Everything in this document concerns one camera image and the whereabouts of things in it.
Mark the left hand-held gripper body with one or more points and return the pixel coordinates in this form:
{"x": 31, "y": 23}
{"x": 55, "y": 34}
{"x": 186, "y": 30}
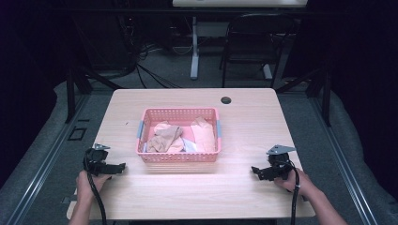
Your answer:
{"x": 95, "y": 159}

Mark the black metal stand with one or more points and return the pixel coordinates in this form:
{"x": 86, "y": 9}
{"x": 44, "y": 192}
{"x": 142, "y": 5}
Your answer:
{"x": 71, "y": 93}
{"x": 325, "y": 93}

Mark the pale peach sock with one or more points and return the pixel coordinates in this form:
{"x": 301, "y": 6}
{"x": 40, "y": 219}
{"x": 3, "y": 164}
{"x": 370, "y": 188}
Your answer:
{"x": 176, "y": 146}

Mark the peach folded cloth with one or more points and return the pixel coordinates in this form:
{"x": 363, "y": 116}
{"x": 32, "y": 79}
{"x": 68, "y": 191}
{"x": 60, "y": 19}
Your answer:
{"x": 204, "y": 136}

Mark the tan sock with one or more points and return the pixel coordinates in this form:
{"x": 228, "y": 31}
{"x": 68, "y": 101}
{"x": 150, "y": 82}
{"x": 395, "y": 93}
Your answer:
{"x": 164, "y": 137}

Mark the pink plastic basket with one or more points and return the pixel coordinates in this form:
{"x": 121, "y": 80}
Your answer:
{"x": 178, "y": 157}

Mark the person's right hand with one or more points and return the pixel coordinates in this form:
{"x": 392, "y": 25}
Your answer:
{"x": 302, "y": 186}

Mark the white light blue cloth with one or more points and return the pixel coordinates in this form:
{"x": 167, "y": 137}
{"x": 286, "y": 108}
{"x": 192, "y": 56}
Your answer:
{"x": 189, "y": 146}

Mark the person's left hand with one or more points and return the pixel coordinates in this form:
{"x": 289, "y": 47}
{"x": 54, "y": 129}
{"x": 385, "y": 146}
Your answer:
{"x": 86, "y": 187}

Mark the white desk with legs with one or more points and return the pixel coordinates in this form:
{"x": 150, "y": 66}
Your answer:
{"x": 194, "y": 56}

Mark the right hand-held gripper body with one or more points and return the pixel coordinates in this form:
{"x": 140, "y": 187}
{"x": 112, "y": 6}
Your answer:
{"x": 279, "y": 164}

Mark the dark curtain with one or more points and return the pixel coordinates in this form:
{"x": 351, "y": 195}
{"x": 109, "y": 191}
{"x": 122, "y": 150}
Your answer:
{"x": 366, "y": 78}
{"x": 28, "y": 78}

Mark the black folding chair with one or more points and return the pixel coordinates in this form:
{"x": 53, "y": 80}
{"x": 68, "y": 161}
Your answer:
{"x": 256, "y": 37}

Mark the metal floor rail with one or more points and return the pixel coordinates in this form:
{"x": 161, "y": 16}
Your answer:
{"x": 47, "y": 168}
{"x": 344, "y": 168}

